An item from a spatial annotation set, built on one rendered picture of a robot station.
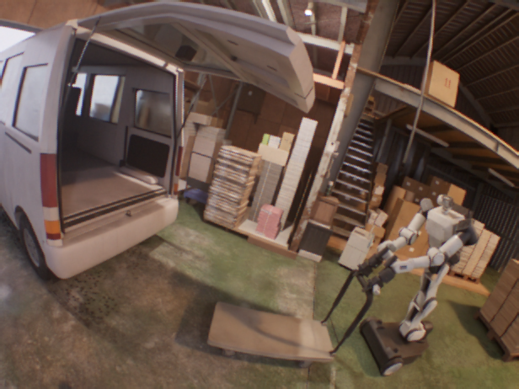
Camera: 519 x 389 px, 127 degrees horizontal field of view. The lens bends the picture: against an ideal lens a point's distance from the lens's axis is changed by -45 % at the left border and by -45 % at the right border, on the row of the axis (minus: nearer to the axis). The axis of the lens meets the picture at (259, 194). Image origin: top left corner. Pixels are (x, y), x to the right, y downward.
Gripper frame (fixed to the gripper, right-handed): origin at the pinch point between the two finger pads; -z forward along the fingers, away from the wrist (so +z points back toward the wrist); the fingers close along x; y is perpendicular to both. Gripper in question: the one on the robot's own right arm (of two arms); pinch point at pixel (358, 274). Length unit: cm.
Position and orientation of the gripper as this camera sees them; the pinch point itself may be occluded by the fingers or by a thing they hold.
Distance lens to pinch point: 161.4
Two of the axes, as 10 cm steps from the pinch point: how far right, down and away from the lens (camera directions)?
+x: -6.9, -7.0, -1.8
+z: 7.2, -6.7, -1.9
